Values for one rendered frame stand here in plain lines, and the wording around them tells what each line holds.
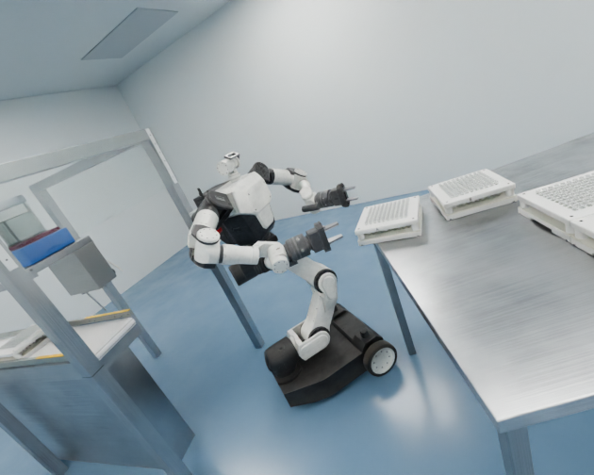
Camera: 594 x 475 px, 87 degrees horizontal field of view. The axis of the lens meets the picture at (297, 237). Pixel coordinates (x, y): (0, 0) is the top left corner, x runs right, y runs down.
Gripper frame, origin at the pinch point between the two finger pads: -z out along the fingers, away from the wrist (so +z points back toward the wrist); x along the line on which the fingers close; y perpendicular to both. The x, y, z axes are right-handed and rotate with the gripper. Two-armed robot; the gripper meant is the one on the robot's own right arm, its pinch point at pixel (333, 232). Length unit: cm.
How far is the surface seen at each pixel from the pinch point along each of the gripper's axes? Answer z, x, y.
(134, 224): 234, 24, -421
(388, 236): -20.1, 10.4, 1.1
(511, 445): -6, 24, 73
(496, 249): -40, 13, 33
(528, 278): -35, 13, 49
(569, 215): -55, 5, 42
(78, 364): 112, 11, -5
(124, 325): 105, 15, -33
